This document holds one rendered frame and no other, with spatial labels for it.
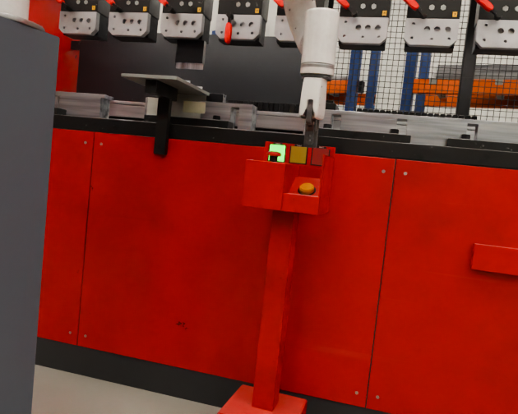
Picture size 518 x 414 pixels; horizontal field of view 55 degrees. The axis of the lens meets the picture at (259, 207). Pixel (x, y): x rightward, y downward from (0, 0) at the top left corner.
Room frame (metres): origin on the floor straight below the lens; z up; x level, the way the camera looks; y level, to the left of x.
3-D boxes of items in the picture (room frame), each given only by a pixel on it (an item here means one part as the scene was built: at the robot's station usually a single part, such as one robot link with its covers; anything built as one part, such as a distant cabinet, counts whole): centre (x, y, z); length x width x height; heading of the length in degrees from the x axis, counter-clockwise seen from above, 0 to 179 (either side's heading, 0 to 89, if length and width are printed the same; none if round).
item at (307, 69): (1.26, -0.11, 1.02); 0.09 x 0.08 x 0.03; 163
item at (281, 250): (1.32, -0.07, 0.39); 0.06 x 0.06 x 0.54; 73
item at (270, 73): (2.29, 0.39, 1.12); 1.13 x 0.02 x 0.44; 75
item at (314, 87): (1.27, -0.11, 0.95); 0.10 x 0.07 x 0.11; 163
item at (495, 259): (1.32, -0.66, 0.58); 0.15 x 0.02 x 0.07; 75
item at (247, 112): (1.72, 0.24, 0.92); 0.39 x 0.06 x 0.10; 75
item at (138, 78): (1.59, 0.33, 1.00); 0.26 x 0.18 x 0.01; 165
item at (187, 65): (1.73, 0.29, 1.13); 0.10 x 0.02 x 0.10; 75
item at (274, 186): (1.32, -0.07, 0.75); 0.20 x 0.16 x 0.18; 73
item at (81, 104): (1.87, 0.82, 0.92); 0.50 x 0.06 x 0.10; 75
